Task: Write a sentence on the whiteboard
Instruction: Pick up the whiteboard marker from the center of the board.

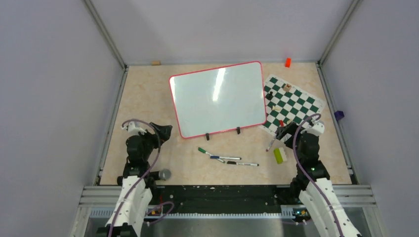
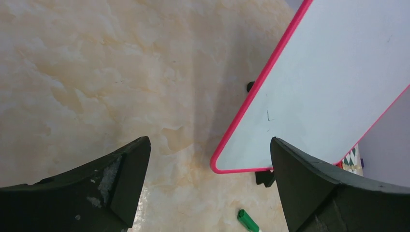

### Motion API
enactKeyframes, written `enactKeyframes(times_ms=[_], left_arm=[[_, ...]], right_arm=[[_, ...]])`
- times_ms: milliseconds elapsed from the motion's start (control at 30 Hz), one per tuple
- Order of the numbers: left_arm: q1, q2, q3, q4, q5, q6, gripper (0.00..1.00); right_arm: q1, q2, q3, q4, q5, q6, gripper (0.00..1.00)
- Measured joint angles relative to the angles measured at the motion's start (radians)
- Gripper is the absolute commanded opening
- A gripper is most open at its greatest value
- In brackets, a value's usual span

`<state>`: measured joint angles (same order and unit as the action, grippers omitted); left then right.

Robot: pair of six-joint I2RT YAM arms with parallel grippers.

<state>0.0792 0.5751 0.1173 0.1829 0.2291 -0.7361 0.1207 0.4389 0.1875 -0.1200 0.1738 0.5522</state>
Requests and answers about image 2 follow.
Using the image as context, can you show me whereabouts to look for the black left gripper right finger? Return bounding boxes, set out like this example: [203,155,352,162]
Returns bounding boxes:
[270,137,410,232]

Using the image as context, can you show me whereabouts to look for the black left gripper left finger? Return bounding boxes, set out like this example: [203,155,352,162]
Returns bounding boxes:
[0,136,151,232]

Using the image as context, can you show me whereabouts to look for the pink-framed whiteboard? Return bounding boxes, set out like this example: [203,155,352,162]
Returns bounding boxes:
[210,0,410,174]

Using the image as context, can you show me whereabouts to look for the green white chessboard mat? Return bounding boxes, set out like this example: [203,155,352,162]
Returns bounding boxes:
[336,144,363,176]

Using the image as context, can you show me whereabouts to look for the green-capped marker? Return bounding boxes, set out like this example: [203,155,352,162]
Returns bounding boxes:
[237,209,262,232]

